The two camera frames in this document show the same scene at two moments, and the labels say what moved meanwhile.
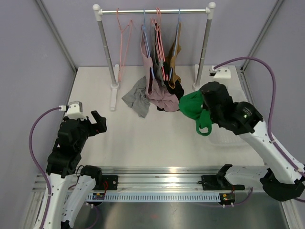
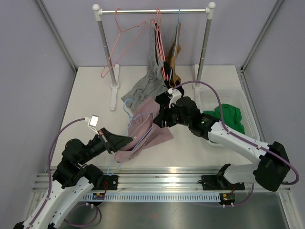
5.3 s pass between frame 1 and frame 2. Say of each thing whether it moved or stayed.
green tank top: moved
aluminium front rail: stayed
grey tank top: stayed
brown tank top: stayed
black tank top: stayed
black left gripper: moved
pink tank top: moved
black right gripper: moved
